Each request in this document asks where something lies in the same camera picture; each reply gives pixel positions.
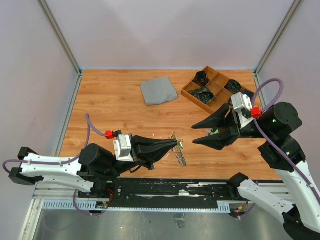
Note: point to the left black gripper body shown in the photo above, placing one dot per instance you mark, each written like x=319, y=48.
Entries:
x=134, y=150

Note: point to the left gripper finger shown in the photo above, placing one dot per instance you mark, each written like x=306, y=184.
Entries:
x=150, y=145
x=146, y=159

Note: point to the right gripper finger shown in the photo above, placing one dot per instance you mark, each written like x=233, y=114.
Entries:
x=215, y=120
x=218, y=141

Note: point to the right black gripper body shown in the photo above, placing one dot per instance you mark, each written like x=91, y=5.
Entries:
x=250, y=129

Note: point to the green capped key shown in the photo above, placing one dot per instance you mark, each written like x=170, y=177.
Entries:
x=212, y=131

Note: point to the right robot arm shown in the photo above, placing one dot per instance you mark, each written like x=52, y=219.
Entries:
x=299, y=218

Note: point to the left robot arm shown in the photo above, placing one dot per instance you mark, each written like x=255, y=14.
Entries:
x=95, y=166

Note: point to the rolled dark tie centre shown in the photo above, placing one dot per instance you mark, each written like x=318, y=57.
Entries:
x=203, y=94

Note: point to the rolled dark tie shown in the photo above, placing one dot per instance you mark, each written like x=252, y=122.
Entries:
x=203, y=94
x=233, y=86
x=201, y=78
x=240, y=101

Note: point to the wooden compartment tray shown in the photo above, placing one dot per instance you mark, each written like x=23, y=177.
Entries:
x=217, y=82

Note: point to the rolled dark tie lower right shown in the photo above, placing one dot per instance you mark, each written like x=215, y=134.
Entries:
x=240, y=101

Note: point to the rolled dark tie top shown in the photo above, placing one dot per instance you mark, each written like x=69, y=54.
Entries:
x=201, y=78

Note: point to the folded grey cloth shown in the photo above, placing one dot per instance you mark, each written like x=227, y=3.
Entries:
x=158, y=91

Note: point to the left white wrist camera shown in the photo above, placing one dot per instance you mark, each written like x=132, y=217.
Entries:
x=123, y=148

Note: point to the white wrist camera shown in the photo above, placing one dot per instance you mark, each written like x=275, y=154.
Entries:
x=245, y=117
x=123, y=148

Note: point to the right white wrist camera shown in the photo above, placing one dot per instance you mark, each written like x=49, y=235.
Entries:
x=245, y=117

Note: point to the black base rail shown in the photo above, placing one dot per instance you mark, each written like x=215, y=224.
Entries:
x=163, y=193

